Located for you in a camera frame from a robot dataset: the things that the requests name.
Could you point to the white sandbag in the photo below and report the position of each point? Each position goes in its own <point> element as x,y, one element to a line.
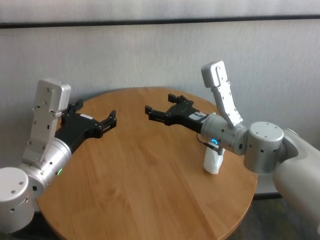
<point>212,161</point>

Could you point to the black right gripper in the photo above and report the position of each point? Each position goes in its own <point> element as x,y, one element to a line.
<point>185,116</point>

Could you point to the black baseboard strip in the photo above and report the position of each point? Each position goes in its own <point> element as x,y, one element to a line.
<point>267,196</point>

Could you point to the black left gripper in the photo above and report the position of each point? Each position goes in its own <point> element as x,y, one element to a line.
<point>75,127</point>

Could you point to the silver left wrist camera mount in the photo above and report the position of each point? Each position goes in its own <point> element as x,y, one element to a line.
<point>47,120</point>

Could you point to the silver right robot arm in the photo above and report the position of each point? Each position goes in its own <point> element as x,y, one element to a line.
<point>262,147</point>

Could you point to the black wall rail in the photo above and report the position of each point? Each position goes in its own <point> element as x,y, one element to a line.
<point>160,21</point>

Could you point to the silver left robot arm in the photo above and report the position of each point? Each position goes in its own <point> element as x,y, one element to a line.
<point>37,170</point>

